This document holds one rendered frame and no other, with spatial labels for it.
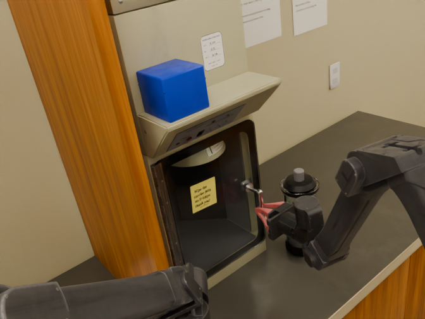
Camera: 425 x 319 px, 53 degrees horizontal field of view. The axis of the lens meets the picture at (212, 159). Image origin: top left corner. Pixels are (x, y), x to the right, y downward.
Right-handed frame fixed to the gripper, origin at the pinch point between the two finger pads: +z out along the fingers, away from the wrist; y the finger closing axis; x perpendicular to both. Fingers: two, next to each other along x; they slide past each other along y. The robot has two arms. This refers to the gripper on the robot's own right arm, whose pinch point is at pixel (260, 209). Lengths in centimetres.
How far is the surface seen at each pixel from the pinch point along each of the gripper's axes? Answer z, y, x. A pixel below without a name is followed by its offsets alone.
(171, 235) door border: 3.9, 25.8, -4.3
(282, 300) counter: -11.9, 6.2, 20.8
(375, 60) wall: 49, -128, 0
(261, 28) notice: 48, -51, -34
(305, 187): -5.3, -12.4, -2.9
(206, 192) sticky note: 3.8, 13.7, -10.8
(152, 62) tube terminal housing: 4, 21, -46
